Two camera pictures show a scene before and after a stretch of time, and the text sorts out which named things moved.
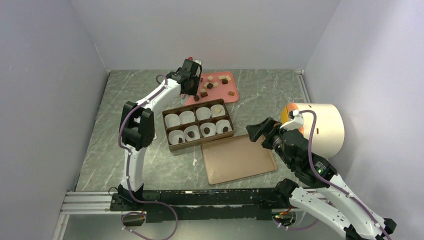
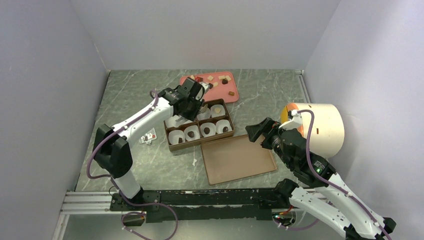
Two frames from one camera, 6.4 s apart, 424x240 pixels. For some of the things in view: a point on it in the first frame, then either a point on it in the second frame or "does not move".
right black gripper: (266, 128) does not move
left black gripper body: (194, 87) to (191, 111)
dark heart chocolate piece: (206, 130) does not move
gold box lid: (235, 158) does not move
